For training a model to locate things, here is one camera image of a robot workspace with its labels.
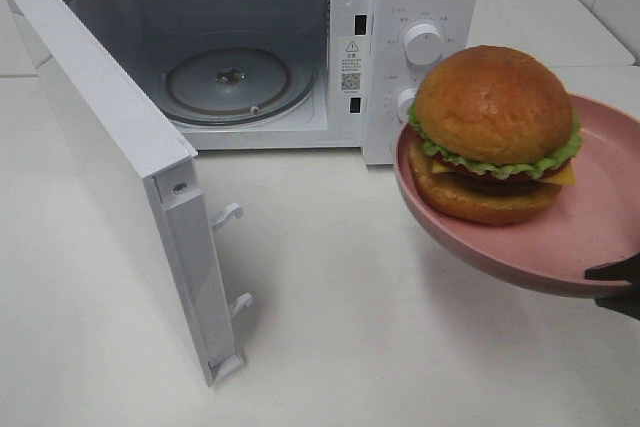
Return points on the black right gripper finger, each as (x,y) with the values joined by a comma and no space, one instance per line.
(627,304)
(623,270)

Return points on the pink round plate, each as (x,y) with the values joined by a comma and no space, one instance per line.
(593,222)

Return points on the burger with lettuce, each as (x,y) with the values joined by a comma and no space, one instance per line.
(495,134)

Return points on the white microwave knob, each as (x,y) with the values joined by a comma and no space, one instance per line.
(405,100)
(423,43)

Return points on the white microwave door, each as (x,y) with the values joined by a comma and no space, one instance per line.
(142,172)

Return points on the white adjacent table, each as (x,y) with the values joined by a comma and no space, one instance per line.
(559,33)

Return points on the glass microwave turntable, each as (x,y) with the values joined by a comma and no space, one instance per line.
(233,86)

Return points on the white microwave oven body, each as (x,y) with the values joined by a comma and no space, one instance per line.
(354,44)

